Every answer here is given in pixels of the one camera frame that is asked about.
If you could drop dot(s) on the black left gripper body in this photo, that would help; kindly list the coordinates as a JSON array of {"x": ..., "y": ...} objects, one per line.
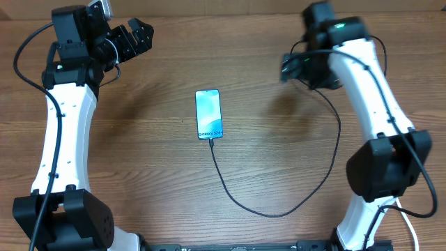
[{"x": 125, "y": 47}]

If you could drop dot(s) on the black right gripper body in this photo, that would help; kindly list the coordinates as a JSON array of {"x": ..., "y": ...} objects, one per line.
[{"x": 310, "y": 68}]

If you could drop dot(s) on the blue Galaxy smartphone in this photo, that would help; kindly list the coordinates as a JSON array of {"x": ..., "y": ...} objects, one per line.
[{"x": 209, "y": 114}]

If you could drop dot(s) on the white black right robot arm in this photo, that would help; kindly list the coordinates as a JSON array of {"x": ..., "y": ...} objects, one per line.
[{"x": 340, "y": 52}]

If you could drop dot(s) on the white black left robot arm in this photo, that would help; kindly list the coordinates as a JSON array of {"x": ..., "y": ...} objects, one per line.
[{"x": 61, "y": 213}]

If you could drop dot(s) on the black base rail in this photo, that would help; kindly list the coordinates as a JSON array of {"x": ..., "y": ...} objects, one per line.
[{"x": 237, "y": 247}]

